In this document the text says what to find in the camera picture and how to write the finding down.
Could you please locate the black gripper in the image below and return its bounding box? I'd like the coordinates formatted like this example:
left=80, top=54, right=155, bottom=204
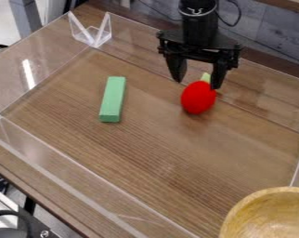
left=156, top=30, right=243, bottom=89

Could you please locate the black metal bracket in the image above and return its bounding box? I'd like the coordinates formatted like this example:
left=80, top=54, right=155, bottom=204
left=18, top=207, right=61, bottom=238

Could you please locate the black cable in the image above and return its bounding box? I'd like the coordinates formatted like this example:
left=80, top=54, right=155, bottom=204
left=0, top=209, right=32, bottom=238

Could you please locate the wooden bowl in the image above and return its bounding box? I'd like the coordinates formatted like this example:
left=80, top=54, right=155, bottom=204
left=219, top=187, right=299, bottom=238

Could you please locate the green rectangular block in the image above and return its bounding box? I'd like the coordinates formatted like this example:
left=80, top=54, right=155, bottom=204
left=98, top=76, right=126, bottom=123

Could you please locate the red plush fruit green leaf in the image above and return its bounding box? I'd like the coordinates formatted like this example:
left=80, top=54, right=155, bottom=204
left=181, top=73, right=217, bottom=114

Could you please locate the clear acrylic tray enclosure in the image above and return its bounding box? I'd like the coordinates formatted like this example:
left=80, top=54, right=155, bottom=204
left=0, top=7, right=299, bottom=238

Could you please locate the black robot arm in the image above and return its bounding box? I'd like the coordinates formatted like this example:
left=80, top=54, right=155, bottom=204
left=156, top=0, right=243, bottom=90

